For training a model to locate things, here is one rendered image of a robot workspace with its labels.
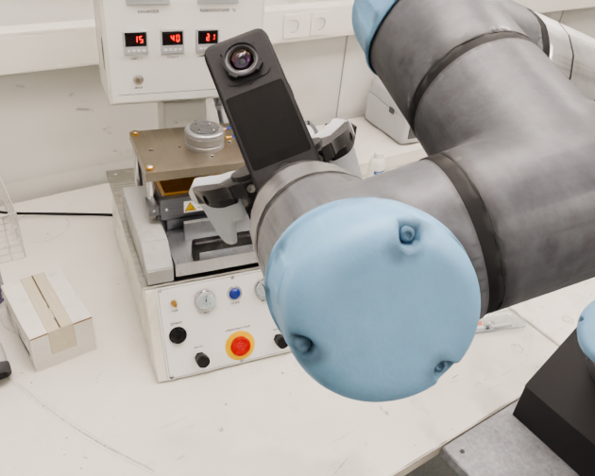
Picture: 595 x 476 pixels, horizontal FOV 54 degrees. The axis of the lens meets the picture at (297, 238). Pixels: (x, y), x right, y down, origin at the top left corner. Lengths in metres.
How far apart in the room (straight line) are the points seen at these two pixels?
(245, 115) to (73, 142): 1.39
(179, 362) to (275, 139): 0.85
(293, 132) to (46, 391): 0.93
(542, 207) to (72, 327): 1.06
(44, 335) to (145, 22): 0.63
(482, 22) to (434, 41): 0.02
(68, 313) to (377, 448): 0.64
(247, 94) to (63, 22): 1.27
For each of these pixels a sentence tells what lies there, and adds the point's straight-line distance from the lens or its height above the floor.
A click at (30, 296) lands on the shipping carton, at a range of 1.30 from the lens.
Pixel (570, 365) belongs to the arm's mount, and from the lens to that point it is 1.21.
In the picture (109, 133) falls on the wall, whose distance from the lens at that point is 1.78.
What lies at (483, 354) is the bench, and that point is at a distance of 1.37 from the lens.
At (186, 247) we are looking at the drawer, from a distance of 1.16.
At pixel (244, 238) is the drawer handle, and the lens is 1.13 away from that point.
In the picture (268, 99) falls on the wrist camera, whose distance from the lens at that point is 0.39.
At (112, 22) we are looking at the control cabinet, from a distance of 1.24.
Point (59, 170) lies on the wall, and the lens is 1.79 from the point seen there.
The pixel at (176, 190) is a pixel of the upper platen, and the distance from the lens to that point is 1.17.
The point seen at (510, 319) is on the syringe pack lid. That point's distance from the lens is 1.45.
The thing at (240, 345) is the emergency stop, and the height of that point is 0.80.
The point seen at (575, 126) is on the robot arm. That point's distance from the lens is 0.27.
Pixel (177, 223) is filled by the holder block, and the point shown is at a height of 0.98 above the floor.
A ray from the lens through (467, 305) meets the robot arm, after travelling 0.22.
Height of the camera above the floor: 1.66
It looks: 35 degrees down
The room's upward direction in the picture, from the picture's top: 6 degrees clockwise
